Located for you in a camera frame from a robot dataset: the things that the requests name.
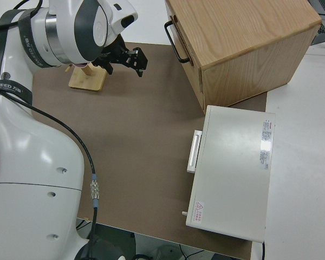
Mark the wooden mug tree stand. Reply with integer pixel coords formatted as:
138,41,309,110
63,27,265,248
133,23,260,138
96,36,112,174
64,62,108,92

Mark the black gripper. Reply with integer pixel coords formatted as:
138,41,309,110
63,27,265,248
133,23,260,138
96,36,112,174
93,35,148,78

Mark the black robot cable with connector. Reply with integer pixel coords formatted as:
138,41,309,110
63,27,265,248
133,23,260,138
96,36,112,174
0,89,101,260

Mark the brown table mat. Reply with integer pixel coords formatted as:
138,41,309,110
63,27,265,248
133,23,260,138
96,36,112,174
0,34,269,260

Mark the light wooden cabinet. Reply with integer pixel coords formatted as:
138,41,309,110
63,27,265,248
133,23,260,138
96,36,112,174
165,0,322,108

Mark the black round base plate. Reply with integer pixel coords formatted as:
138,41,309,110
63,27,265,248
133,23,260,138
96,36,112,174
75,223,138,260

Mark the grey round floor object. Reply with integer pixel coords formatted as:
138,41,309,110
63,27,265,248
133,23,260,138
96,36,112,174
148,242,185,260

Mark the white oven door handle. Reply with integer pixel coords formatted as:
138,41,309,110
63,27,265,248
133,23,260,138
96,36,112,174
186,129,203,174

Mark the wooden drawer with black handle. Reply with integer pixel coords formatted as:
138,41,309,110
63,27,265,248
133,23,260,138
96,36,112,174
164,15,194,67

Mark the white toaster oven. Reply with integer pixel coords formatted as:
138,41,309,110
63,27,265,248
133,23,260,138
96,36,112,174
180,105,276,243

